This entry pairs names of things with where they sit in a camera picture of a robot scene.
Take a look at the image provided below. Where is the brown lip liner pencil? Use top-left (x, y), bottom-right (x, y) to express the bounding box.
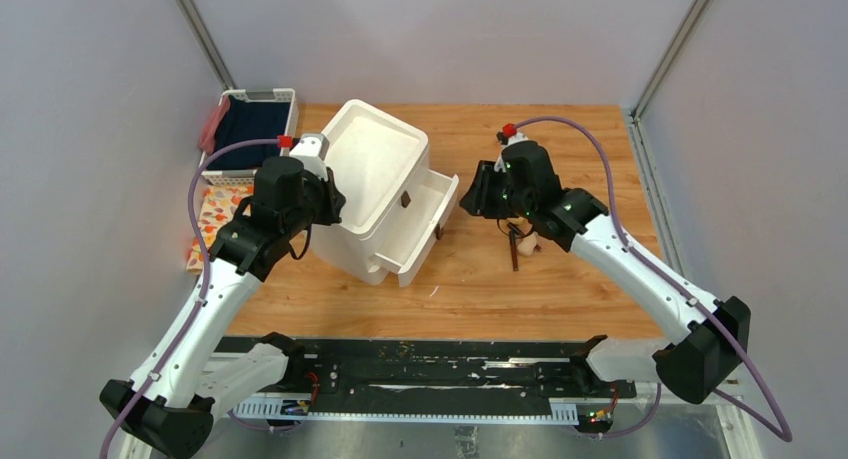
top-left (507, 223), bottom-right (520, 272)

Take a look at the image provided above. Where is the white drawer organizer box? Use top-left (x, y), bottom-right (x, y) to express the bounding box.
top-left (309, 99), bottom-right (429, 285)

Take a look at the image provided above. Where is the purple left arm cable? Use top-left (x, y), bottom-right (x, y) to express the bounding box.
top-left (97, 136), bottom-right (296, 459)

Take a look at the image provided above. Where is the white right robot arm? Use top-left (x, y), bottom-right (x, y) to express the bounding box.
top-left (460, 126), bottom-right (751, 404)

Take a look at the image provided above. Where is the dark blue cloth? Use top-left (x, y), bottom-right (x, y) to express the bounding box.
top-left (207, 96), bottom-right (291, 171)

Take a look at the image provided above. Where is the pink cloth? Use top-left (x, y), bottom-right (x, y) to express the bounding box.
top-left (198, 95), bottom-right (230, 155)

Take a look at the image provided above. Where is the floral orange cloth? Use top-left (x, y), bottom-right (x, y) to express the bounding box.
top-left (191, 179), bottom-right (254, 248)

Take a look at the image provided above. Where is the white drawer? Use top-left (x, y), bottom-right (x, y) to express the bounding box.
top-left (375, 170), bottom-right (459, 287)

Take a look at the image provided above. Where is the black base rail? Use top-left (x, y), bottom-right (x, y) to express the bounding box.
top-left (211, 336), bottom-right (639, 418)

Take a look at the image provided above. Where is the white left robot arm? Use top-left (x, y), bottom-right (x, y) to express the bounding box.
top-left (99, 133), bottom-right (346, 458)

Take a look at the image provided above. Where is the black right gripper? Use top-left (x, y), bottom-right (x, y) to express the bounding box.
top-left (459, 161), bottom-right (534, 220)

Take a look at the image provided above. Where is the white perforated basket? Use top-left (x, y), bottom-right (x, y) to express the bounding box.
top-left (198, 88), bottom-right (299, 185)

